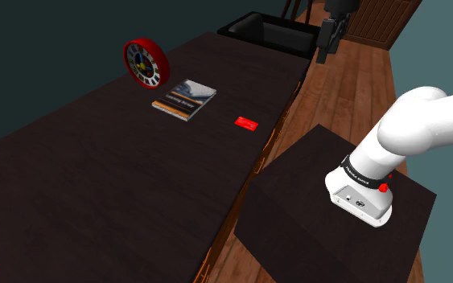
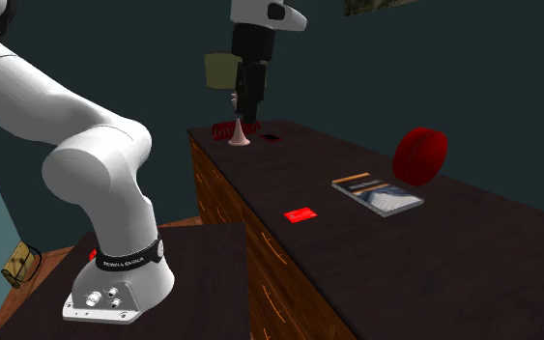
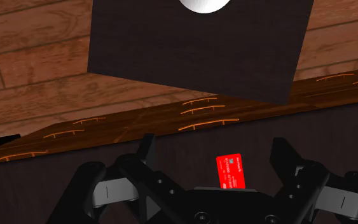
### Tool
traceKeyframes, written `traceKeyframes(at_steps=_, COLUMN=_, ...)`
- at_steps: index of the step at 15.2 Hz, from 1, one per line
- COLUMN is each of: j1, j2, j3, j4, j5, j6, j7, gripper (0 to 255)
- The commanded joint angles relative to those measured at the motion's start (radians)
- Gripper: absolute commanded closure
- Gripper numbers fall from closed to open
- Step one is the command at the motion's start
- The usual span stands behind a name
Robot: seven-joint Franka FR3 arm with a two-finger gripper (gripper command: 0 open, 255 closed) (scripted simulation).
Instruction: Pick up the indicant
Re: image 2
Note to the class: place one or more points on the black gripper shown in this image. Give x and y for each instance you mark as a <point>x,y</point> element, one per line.
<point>252,43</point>

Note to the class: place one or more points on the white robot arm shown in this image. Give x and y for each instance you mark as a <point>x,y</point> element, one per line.
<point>88,155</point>

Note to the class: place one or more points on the red coil spring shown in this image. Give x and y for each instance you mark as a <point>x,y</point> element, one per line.
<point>220,131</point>

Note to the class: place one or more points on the black phone with red edge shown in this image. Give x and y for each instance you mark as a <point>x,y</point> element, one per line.
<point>271,138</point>

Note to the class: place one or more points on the red card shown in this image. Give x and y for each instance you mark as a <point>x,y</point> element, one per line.
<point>300,214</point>

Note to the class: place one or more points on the book with grey cover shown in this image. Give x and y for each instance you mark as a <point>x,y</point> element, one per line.
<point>380,195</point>

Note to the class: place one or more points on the red round cushion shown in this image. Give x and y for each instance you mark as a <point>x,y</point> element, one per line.
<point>417,158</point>

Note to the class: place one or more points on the dark wooden robot stand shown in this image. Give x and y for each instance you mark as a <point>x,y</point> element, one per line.
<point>205,282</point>

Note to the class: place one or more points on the dark wooden chest of drawers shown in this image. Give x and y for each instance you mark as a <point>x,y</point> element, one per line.
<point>394,263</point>

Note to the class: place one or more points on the olive square wall picture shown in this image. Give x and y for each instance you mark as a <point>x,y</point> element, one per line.
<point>219,70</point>

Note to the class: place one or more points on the landscape wall picture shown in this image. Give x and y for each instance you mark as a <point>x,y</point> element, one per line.
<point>370,4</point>

